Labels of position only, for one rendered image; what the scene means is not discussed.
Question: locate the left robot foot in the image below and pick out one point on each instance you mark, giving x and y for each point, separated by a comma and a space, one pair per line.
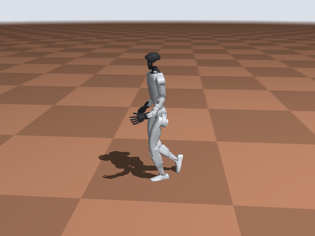
159, 177

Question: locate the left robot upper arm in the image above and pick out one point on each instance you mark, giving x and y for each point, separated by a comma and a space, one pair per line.
160, 82

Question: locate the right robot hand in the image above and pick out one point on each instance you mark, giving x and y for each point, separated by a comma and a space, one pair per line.
143, 108

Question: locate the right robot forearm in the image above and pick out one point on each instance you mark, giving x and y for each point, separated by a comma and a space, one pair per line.
150, 102

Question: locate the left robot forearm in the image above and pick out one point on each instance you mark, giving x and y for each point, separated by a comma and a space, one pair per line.
155, 109

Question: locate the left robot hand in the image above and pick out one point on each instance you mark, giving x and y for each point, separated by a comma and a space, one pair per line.
139, 117

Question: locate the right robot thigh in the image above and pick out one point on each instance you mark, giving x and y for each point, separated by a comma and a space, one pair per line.
149, 126

